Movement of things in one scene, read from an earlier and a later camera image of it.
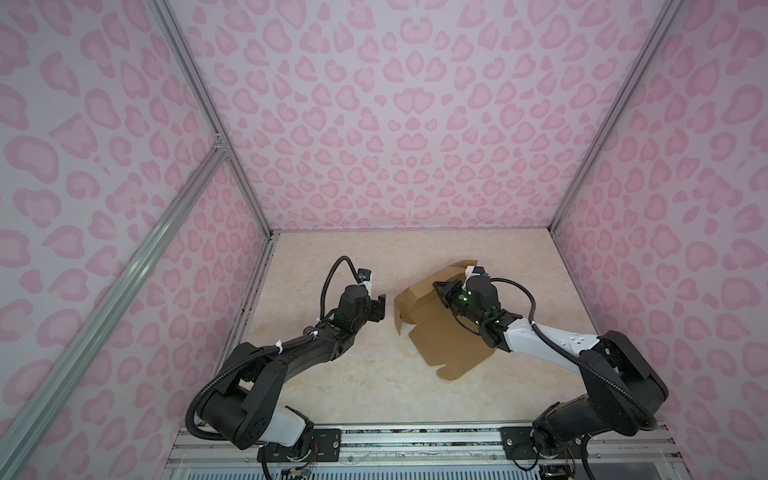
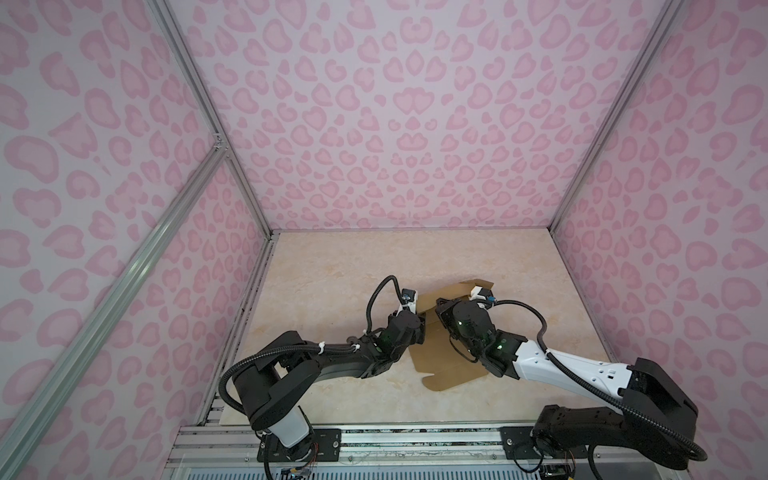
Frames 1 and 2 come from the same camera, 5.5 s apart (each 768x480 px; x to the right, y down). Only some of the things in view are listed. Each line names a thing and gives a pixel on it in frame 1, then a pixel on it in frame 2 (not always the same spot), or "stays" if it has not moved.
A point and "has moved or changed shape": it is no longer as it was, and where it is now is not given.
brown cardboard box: (435, 332) has moved or changed shape
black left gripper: (378, 308) → (420, 333)
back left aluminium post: (195, 78) stays
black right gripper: (446, 287) → (449, 307)
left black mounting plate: (324, 445) stays
